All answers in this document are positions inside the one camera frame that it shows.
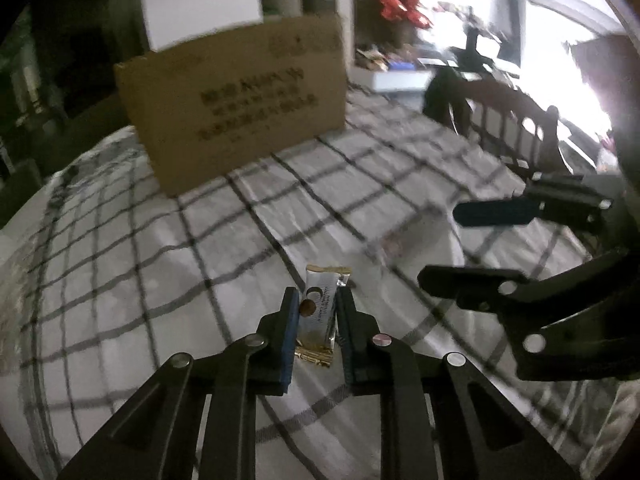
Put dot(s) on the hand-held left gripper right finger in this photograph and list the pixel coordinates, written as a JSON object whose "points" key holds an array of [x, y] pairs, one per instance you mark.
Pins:
{"points": [[346, 341]]}

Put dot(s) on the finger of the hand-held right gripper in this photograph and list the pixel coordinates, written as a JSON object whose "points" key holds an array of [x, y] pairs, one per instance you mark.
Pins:
{"points": [[490, 213], [465, 281]]}

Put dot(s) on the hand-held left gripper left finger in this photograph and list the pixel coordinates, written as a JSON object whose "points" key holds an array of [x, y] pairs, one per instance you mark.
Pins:
{"points": [[289, 341]]}

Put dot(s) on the white gold-edged snack packet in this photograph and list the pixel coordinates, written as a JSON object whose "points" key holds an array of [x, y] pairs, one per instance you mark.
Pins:
{"points": [[317, 310]]}

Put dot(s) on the brown cardboard box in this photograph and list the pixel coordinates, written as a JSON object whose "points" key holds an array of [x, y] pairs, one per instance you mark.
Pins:
{"points": [[240, 110]]}

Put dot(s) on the wooden chair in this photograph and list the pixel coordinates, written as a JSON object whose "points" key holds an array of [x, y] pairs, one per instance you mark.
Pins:
{"points": [[515, 115]]}

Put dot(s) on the dark green garment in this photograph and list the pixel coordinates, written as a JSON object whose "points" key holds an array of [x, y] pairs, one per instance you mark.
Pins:
{"points": [[442, 95]]}

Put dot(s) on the grey checked tablecloth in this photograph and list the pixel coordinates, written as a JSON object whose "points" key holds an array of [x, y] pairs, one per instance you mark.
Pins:
{"points": [[150, 285]]}

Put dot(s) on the white low cabinet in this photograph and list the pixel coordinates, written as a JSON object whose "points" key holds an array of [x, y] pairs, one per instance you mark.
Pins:
{"points": [[400, 80]]}

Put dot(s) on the black stand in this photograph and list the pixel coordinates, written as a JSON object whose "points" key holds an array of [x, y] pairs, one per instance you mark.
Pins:
{"points": [[480, 47]]}

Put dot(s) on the blue box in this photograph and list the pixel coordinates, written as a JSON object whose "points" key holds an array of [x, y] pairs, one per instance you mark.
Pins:
{"points": [[402, 65]]}

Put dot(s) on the floral patterned cloth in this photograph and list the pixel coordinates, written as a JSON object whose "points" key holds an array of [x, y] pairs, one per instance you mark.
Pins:
{"points": [[12, 310]]}

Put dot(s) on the dark upholstered chair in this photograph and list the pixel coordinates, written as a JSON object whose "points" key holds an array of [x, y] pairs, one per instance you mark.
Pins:
{"points": [[90, 140], [17, 195]]}

